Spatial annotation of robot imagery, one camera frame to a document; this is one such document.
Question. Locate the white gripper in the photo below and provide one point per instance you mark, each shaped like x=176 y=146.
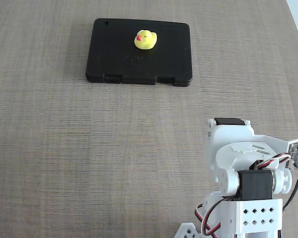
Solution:
x=229 y=122

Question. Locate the yellow rubber duck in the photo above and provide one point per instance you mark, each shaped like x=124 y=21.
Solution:
x=146 y=41

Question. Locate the white robot base piece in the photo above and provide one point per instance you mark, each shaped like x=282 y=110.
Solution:
x=187 y=231

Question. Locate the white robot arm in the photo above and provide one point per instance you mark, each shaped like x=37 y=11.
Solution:
x=258 y=218

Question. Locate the black plastic case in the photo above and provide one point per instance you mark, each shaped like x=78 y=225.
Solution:
x=139 y=67

